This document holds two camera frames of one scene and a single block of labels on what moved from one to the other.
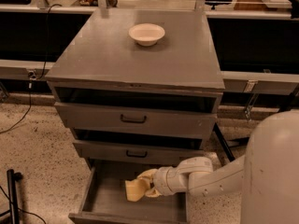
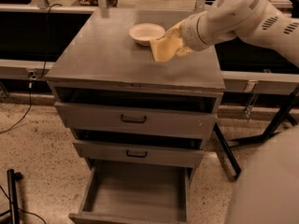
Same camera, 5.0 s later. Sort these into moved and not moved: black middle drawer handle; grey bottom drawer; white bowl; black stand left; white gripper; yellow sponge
Moved: white gripper; yellow sponge
Not moved: black stand left; white bowl; grey bottom drawer; black middle drawer handle
